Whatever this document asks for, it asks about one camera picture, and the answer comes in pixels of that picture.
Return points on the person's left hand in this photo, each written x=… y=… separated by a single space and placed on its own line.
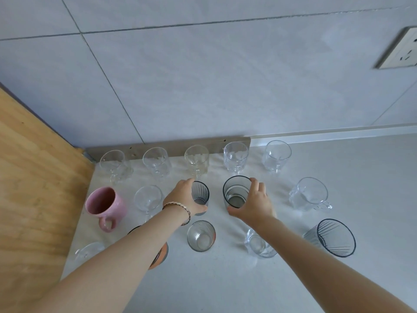
x=182 y=198

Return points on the person's right hand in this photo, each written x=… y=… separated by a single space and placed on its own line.
x=257 y=208

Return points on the tall grey ribbed glass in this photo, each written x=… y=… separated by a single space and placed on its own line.
x=201 y=195

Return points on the wide grey stepped glass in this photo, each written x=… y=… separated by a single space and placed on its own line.
x=235 y=193

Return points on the clear glass mug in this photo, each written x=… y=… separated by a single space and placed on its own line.
x=276 y=158
x=157 y=164
x=236 y=159
x=197 y=162
x=115 y=167
x=309 y=195
x=148 y=200

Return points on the orange and grey ceramic cup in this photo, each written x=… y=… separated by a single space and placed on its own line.
x=161 y=255

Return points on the pink ceramic mug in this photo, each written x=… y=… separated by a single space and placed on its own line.
x=109 y=205

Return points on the small grey glass tumbler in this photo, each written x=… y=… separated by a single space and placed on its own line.
x=332 y=239

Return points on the clear spouted glass cup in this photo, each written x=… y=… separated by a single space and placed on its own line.
x=88 y=252

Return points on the person's left forearm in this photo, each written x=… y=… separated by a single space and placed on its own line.
x=107 y=270

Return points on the person's right forearm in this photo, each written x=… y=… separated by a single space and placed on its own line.
x=325 y=273

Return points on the white backsplash strip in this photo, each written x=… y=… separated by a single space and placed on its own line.
x=325 y=135

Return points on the white table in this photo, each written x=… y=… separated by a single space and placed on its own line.
x=374 y=179

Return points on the wooden cabinet side panel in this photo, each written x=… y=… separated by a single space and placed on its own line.
x=36 y=192

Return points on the grey metal wall strip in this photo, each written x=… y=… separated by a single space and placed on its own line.
x=176 y=147

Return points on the beige wall socket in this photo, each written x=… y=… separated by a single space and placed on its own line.
x=402 y=50

